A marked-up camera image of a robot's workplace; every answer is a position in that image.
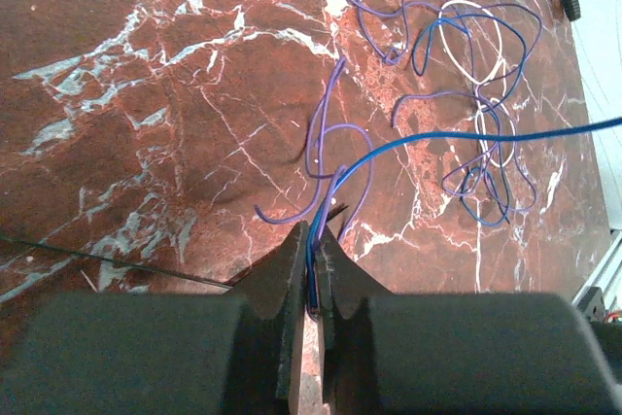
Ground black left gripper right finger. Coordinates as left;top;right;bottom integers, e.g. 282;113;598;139
315;232;621;414

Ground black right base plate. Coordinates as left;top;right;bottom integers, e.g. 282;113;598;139
576;287;621;324

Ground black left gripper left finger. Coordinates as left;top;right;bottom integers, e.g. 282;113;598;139
1;222;308;414

